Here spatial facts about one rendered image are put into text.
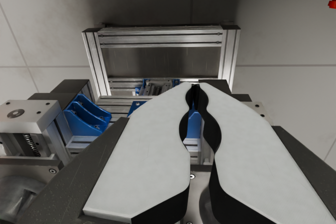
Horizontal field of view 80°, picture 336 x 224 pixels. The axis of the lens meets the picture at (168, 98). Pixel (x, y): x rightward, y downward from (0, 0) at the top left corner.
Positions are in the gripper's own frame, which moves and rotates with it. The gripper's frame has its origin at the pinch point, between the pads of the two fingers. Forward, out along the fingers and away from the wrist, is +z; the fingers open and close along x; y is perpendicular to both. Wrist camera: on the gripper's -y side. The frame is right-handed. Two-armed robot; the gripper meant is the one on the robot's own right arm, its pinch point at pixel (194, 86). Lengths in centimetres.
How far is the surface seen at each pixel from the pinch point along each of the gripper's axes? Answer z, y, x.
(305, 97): 121, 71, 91
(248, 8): 121, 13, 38
